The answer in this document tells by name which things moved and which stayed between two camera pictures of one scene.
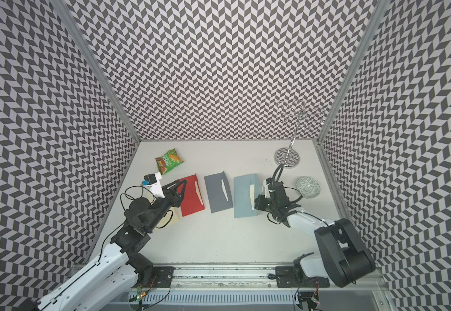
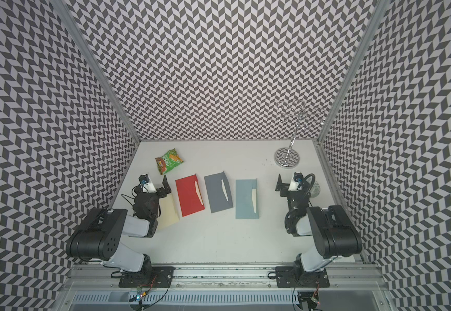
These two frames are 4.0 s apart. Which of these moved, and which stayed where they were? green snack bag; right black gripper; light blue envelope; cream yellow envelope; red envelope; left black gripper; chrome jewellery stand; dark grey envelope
Moved: light blue envelope; left black gripper; right black gripper
Stayed: cream yellow envelope; green snack bag; red envelope; chrome jewellery stand; dark grey envelope
